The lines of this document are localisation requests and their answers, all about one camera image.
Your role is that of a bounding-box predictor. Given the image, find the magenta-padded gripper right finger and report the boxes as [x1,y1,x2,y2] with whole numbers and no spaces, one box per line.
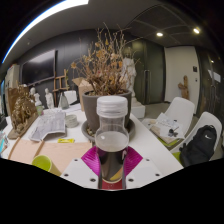
[122,146,164,190]

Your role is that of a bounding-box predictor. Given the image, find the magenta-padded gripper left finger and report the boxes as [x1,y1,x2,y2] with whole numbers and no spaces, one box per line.
[60,145,102,190]

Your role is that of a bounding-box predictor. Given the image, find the clear drink bottle white cap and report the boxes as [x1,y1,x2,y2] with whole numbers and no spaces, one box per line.
[94,95,130,183]

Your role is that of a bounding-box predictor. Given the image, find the beige wooden drawing board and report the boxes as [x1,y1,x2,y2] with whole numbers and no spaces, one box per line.
[33,141,94,174]
[7,137,45,164]

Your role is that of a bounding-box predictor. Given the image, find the small yellow tag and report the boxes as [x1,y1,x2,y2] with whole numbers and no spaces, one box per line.
[57,138,76,144]

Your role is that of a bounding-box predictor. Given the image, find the lime green mug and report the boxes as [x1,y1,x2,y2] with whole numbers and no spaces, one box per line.
[31,154,63,177]

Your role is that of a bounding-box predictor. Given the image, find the papers on chair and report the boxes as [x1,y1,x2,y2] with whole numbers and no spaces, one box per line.
[148,112,184,144]

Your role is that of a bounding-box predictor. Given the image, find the small white cup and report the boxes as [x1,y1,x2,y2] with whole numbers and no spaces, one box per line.
[64,114,79,129]

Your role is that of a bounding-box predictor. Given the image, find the printed paper sheet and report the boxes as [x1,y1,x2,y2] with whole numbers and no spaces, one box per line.
[28,109,67,143]

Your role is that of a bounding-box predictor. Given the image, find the black backpack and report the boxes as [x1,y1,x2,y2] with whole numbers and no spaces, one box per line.
[179,124,218,168]

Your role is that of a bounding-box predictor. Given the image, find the grey pot with dried plant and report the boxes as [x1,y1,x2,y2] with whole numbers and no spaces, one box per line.
[70,23,139,134]

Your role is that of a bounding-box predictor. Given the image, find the clear spray bottle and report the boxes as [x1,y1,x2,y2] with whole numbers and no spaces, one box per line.
[59,92,70,110]

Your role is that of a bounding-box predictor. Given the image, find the small green bottle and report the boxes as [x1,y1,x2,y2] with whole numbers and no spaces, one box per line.
[35,104,45,117]

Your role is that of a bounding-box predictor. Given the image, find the white plastic chair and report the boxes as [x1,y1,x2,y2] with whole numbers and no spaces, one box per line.
[63,89,78,106]
[156,96,196,148]
[173,111,223,168]

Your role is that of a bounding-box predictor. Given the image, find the white plaster bust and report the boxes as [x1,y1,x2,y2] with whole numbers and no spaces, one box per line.
[44,87,55,109]

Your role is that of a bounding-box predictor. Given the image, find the brown cardboard box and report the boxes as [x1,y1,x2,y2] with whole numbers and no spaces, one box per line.
[72,77,94,113]

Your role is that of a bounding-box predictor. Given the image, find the colourful book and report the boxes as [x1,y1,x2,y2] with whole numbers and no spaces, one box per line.
[0,131,9,155]

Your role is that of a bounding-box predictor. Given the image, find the brown sculpture on board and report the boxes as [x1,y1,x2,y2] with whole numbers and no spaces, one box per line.
[7,84,39,140]

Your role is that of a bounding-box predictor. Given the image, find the white plaster figure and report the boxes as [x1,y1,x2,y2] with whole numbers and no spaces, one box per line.
[29,87,43,107]

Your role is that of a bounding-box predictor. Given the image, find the wooden easel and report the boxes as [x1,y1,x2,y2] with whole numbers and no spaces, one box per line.
[53,69,70,98]

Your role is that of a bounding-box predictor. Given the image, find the wooden figure sculpture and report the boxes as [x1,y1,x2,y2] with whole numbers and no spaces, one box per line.
[177,74,190,100]

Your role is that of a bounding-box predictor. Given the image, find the tall white statue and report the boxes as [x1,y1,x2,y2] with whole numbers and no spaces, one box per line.
[121,46,138,98]

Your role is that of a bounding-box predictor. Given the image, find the white cabinet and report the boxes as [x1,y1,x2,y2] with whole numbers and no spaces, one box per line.
[3,63,21,101]

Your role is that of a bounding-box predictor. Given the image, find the long ceiling light strip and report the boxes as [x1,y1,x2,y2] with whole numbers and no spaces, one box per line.
[1,0,90,64]

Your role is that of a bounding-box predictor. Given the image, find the white statue pedestal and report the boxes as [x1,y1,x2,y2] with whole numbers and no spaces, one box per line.
[130,96,147,119]

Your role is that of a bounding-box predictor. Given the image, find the black wall screen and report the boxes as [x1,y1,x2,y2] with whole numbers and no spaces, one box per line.
[20,49,57,86]

